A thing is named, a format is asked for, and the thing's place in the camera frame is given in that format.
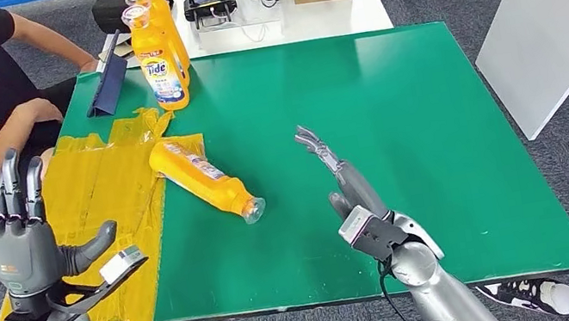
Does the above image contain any person's left hand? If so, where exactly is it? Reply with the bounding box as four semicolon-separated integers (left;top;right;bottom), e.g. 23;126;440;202
77;58;101;76

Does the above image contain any person's right hand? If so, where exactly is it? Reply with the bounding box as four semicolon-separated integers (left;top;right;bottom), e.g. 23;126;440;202
17;95;65;129

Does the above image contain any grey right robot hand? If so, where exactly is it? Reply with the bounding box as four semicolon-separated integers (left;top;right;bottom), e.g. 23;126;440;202
293;111;394;234

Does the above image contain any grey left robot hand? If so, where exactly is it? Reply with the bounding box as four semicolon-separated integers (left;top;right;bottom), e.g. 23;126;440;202
0;133;127;301

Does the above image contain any orange detergent bottle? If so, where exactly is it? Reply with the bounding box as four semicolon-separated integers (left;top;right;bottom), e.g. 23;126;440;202
124;0;194;95
119;0;193;119
145;124;269;240
131;0;193;77

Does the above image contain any blue tablet case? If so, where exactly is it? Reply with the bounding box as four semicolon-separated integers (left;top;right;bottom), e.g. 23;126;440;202
73;29;137;121

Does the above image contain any black carrying case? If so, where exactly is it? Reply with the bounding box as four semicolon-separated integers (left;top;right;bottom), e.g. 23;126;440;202
90;0;179;40

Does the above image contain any yellow taped sheet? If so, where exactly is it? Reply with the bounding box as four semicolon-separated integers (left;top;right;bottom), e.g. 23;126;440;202
0;98;235;321

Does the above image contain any black handheld controller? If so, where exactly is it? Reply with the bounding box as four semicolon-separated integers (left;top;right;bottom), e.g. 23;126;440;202
182;0;241;32

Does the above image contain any black and white shoe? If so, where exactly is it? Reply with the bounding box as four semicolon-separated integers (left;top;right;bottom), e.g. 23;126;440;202
476;271;569;321

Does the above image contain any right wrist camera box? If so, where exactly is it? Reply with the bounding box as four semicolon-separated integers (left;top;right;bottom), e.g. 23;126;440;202
334;197;414;271

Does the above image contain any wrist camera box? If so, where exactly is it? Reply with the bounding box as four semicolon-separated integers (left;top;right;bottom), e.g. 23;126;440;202
40;242;157;321
334;197;414;271

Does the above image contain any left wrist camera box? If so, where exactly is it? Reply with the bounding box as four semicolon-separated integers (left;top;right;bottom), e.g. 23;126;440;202
40;242;157;321

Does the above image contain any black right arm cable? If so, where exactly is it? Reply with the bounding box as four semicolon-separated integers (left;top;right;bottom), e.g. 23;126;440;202
374;252;429;321

